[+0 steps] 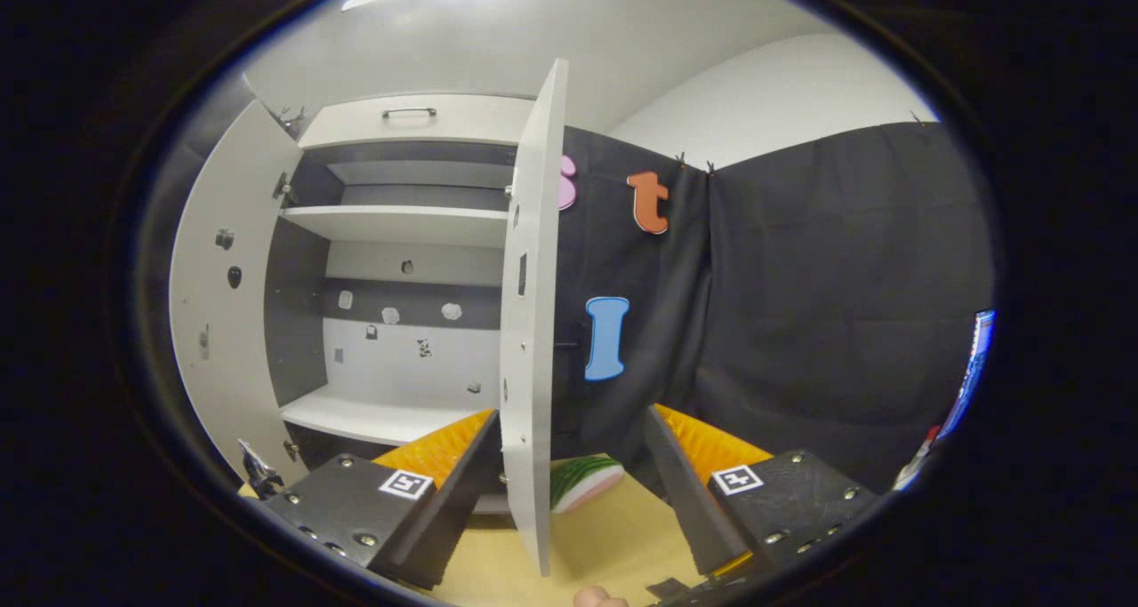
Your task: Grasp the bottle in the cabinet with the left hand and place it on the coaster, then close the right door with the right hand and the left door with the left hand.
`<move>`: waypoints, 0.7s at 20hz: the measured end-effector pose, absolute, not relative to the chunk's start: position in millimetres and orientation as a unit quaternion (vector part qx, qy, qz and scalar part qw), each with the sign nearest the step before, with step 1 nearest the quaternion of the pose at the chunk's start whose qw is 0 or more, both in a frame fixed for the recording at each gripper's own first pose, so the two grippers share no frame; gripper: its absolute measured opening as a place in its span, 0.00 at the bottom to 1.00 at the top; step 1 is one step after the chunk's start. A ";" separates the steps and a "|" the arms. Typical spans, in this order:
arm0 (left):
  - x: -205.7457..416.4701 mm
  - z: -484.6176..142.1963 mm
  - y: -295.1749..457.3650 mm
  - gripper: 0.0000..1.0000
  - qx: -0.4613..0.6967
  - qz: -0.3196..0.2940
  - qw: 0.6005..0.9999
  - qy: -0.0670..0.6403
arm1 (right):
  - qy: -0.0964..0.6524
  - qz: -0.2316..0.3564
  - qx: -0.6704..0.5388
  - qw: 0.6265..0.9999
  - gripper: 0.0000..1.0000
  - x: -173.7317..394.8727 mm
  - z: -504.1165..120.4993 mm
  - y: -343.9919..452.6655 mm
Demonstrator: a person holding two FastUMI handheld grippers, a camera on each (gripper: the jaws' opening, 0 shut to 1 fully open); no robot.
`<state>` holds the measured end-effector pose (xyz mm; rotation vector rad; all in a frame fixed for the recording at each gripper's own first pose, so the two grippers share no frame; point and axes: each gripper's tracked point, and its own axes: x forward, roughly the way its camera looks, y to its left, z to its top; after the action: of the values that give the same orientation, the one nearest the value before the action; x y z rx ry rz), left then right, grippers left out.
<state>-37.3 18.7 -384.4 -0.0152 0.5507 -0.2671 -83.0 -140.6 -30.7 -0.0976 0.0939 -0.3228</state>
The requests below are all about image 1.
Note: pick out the small metal clip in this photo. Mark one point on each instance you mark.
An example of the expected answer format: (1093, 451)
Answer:
(260, 474)

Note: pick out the white cabinet drawer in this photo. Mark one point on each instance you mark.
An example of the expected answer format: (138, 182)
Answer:
(462, 125)

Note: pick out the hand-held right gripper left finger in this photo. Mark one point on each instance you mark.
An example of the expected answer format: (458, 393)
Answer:
(462, 491)

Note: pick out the toy watermelon slice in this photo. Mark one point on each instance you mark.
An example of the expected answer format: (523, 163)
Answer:
(582, 483)

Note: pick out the white cabinet shelf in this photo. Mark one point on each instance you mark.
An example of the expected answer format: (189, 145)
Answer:
(400, 225)

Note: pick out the white cabinet door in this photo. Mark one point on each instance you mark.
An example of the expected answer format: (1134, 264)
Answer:
(213, 323)
(532, 323)

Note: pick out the white cabinet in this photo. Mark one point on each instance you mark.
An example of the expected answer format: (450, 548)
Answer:
(409, 358)

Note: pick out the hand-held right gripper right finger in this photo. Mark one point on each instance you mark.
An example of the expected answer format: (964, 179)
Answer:
(685, 500)

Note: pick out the black backdrop cloth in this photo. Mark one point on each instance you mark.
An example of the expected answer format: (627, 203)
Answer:
(800, 305)

